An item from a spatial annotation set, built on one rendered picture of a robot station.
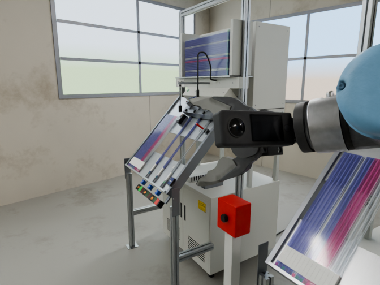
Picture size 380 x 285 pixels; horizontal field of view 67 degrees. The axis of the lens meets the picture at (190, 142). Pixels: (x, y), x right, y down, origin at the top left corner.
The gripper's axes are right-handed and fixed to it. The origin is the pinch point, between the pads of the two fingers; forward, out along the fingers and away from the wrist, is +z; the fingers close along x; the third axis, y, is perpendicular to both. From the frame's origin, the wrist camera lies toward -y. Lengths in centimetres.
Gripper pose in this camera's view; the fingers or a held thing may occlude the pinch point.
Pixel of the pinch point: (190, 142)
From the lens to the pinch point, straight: 50.4
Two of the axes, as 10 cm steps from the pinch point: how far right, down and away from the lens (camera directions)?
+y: 6.2, 0.1, 7.8
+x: -0.8, -9.9, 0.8
